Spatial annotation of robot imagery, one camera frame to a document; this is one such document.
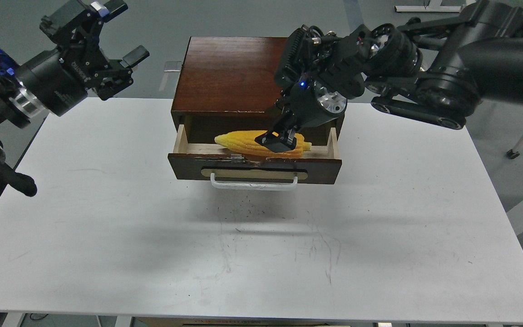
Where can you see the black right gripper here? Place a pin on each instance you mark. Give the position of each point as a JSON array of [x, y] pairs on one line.
[[304, 106]]

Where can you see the yellow corn cob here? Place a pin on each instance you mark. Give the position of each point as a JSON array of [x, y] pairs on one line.
[[243, 142]]

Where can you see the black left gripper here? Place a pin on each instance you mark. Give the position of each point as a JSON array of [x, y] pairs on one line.
[[62, 78]]

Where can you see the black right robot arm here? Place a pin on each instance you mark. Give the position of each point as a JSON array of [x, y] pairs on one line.
[[436, 72]]

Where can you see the white table base bar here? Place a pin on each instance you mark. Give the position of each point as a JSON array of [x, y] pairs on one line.
[[430, 6]]

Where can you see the wooden drawer with white handle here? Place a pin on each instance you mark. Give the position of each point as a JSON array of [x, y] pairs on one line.
[[218, 165]]

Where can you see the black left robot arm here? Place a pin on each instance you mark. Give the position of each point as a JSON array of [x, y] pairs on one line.
[[18, 106]]

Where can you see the dark wooden drawer cabinet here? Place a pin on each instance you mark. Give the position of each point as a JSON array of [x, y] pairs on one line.
[[230, 78]]

